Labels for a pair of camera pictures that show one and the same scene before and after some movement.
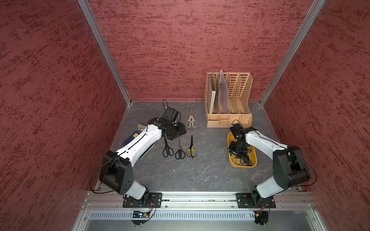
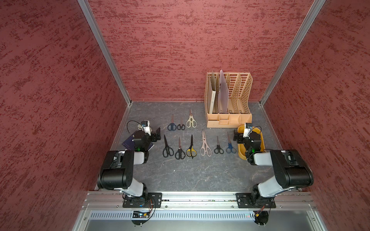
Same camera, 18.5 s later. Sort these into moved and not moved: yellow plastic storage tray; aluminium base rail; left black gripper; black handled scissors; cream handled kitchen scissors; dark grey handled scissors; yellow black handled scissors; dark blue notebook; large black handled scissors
Moved: yellow plastic storage tray; left black gripper; dark grey handled scissors
Not moved: yellow black handled scissors; dark blue notebook; cream handled kitchen scissors; black handled scissors; large black handled scissors; aluminium base rail
